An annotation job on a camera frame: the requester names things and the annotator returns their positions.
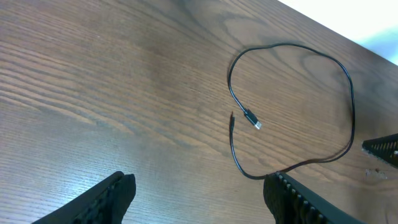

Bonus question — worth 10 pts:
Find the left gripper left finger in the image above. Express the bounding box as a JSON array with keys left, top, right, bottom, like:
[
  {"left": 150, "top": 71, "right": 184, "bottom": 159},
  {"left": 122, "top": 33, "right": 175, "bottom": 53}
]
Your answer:
[{"left": 33, "top": 171, "right": 136, "bottom": 224}]

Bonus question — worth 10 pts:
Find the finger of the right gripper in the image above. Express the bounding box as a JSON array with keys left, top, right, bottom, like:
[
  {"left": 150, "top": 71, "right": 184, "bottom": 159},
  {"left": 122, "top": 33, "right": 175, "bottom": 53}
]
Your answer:
[{"left": 362, "top": 134, "right": 398, "bottom": 168}]

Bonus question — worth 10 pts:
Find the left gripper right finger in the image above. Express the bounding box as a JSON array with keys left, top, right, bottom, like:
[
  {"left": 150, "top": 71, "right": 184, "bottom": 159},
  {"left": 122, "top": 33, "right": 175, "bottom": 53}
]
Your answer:
[{"left": 263, "top": 172, "right": 362, "bottom": 224}]

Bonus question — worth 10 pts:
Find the black usb cable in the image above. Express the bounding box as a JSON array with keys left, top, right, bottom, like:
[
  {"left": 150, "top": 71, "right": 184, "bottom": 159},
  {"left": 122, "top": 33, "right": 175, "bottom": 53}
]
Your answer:
[{"left": 227, "top": 42, "right": 356, "bottom": 180}]

